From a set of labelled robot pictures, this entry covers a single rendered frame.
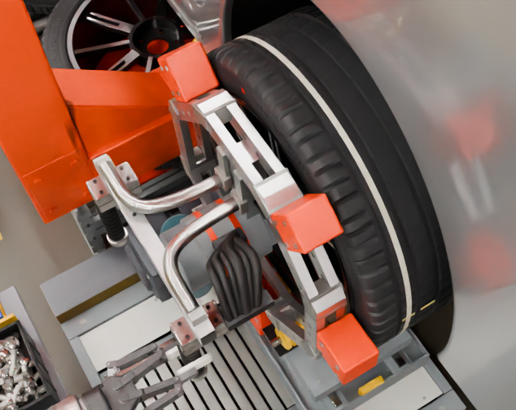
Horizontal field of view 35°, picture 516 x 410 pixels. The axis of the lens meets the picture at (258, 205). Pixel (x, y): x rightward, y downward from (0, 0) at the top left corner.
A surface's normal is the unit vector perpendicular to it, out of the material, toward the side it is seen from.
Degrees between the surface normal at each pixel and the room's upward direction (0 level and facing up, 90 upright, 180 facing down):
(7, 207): 0
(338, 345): 0
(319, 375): 0
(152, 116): 90
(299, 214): 35
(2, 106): 90
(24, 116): 90
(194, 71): 45
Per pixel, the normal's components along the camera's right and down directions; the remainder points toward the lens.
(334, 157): 0.15, -0.20
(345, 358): -0.05, -0.51
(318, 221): 0.25, 0.00
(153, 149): 0.51, 0.73
